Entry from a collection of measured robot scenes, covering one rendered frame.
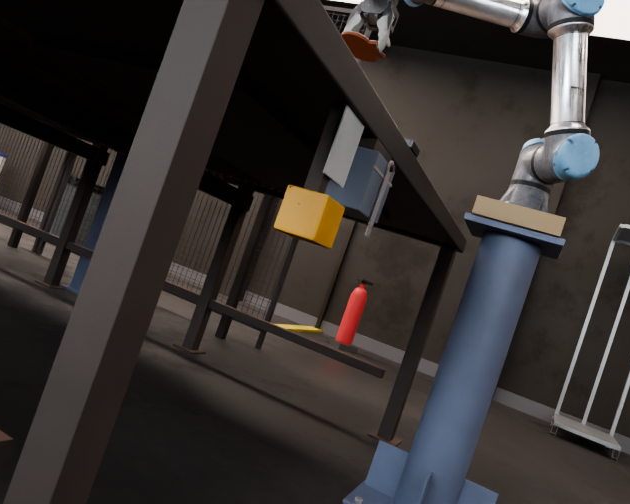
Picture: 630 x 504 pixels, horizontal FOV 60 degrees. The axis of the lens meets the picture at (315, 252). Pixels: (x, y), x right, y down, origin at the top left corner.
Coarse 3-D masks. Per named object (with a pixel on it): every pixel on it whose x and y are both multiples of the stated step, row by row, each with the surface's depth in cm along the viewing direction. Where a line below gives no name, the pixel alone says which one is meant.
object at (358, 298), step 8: (360, 280) 475; (360, 288) 475; (352, 296) 474; (360, 296) 472; (352, 304) 472; (360, 304) 472; (352, 312) 471; (360, 312) 473; (344, 320) 473; (352, 320) 471; (344, 328) 471; (352, 328) 471; (336, 336) 476; (344, 336) 470; (352, 336) 473; (336, 344) 468; (344, 344) 466; (352, 352) 470
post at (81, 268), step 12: (120, 156) 320; (120, 168) 318; (108, 180) 320; (108, 192) 319; (108, 204) 317; (96, 216) 319; (96, 228) 318; (96, 240) 316; (84, 264) 317; (84, 276) 315; (72, 288) 317
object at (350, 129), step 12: (348, 108) 92; (348, 120) 93; (348, 132) 95; (360, 132) 100; (336, 144) 92; (348, 144) 96; (336, 156) 93; (348, 156) 98; (324, 168) 91; (336, 168) 95; (348, 168) 100; (336, 180) 96
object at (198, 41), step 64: (192, 0) 60; (256, 0) 62; (192, 64) 58; (192, 128) 59; (128, 192) 59; (192, 192) 62; (128, 256) 57; (128, 320) 59; (64, 384) 58; (128, 384) 62; (64, 448) 57
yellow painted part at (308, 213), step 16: (336, 112) 94; (336, 128) 94; (320, 144) 94; (320, 160) 94; (320, 176) 93; (288, 192) 92; (304, 192) 91; (320, 192) 94; (288, 208) 91; (304, 208) 90; (320, 208) 89; (336, 208) 93; (288, 224) 91; (304, 224) 90; (320, 224) 89; (336, 224) 95; (304, 240) 96; (320, 240) 91
